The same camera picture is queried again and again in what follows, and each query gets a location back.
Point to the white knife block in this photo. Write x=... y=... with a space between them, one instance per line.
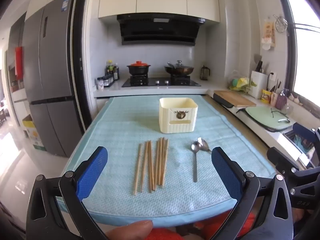
x=257 y=85

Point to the plastic bag with yellow sponges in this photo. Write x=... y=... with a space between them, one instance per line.
x=241 y=82

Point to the black range hood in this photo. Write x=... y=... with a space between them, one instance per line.
x=160 y=31

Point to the hanging wall calendar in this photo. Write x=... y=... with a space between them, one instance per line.
x=268 y=33

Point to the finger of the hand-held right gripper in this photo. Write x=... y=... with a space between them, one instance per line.
x=303 y=130
x=278 y=156

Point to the row of wooden chopsticks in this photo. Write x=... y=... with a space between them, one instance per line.
x=150 y=165

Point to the person's red clothing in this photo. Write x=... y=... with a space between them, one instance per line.
x=162 y=236

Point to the dark sauce bottle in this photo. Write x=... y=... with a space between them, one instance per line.
x=116 y=73

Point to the wooden cutting board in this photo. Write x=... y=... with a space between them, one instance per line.
x=233 y=98

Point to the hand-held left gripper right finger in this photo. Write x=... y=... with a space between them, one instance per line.
x=226 y=172

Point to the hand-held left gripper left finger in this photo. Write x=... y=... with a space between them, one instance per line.
x=93 y=170

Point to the wok with glass lid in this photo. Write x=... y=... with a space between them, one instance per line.
x=178 y=69

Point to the pale green board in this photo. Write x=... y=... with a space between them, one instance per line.
x=265 y=117

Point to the light blue table mat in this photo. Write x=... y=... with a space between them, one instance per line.
x=120 y=135

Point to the grey refrigerator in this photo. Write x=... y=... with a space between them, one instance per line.
x=50 y=67

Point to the purple soap bottle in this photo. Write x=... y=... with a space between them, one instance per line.
x=281 y=101

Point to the dark glass press jug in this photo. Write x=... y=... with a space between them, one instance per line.
x=204 y=73

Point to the window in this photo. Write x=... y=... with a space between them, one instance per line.
x=307 y=55

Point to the white wall outlet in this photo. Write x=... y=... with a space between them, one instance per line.
x=273 y=75

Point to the white labelled spice jar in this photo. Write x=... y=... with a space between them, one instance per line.
x=100 y=83

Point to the rack of spice jars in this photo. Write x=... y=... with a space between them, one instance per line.
x=108 y=80

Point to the steel spoon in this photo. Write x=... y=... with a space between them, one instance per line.
x=204 y=143
x=195 y=165

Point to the yellow packet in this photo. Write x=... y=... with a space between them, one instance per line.
x=266 y=96

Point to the black gas stove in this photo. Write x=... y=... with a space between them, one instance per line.
x=160 y=82

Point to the pink utensil cup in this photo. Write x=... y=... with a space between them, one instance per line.
x=274 y=98

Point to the person's left hand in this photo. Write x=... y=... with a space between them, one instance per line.
x=130 y=230

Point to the cream ribbed utensil holder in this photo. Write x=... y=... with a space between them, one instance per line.
x=177 y=117

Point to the black pot with red lid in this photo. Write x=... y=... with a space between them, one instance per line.
x=138 y=68

